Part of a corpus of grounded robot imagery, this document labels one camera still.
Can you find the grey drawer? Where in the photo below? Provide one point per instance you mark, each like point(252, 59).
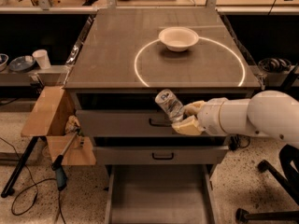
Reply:
point(160, 194)
point(159, 155)
point(125, 123)

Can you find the grey drawer cabinet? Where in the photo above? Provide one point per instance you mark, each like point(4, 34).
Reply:
point(123, 65)

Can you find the grey bottom drawer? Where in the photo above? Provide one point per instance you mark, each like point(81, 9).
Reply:
point(160, 194)

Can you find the blue plate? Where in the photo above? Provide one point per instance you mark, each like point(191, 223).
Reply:
point(22, 64)

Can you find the small bowl at left edge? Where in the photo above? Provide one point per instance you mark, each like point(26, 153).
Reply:
point(3, 61)

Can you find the white bowl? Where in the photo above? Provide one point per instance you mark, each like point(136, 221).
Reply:
point(178, 39)

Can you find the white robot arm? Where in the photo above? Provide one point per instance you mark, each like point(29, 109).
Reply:
point(267, 114)

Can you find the grey middle drawer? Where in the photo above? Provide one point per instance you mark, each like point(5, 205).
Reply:
point(159, 155)

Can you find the black table leg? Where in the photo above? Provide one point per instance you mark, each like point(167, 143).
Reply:
point(8, 189)

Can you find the white paper cup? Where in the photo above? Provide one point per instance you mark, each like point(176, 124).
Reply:
point(42, 58)

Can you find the grey top drawer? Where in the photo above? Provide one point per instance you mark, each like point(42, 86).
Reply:
point(125, 123)

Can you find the wooden side shelf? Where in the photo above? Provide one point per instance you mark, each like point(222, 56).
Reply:
point(48, 118)

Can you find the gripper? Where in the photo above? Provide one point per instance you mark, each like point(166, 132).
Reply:
point(209, 116)

